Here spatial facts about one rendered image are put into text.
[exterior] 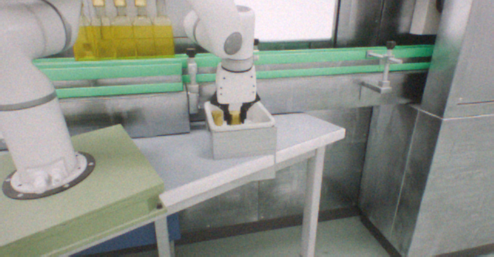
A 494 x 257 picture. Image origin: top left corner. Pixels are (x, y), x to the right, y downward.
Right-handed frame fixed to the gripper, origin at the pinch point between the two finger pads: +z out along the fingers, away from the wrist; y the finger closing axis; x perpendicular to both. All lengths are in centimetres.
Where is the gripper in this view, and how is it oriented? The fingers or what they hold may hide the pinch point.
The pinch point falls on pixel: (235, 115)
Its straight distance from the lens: 80.6
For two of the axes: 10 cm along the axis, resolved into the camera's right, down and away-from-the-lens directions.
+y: -9.8, 0.8, -2.0
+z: -0.5, 8.1, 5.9
